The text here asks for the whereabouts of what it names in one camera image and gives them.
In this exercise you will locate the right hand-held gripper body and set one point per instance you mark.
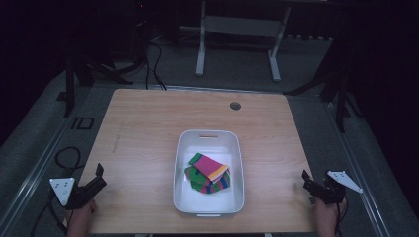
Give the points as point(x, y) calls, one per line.
point(331, 192)

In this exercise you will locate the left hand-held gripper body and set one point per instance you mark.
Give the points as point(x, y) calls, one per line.
point(64, 191)

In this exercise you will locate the green striped sock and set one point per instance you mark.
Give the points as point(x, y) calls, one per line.
point(197, 179)

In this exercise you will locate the white plastic bin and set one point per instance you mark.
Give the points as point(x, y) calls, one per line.
point(197, 200)

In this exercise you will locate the pink striped sock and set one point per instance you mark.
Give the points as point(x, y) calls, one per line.
point(209, 166)

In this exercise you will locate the person's right hand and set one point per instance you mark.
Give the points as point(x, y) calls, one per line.
point(324, 219)

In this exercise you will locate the person's left hand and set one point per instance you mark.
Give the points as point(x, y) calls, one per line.
point(80, 219)

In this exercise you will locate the black metal stand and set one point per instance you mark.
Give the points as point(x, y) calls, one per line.
point(339, 95)
point(69, 89)

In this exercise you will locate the metal floor rail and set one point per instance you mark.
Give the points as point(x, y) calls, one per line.
point(36, 168)
point(355, 171)

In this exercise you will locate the white metal desk frame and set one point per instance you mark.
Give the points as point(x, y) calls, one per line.
point(243, 25)

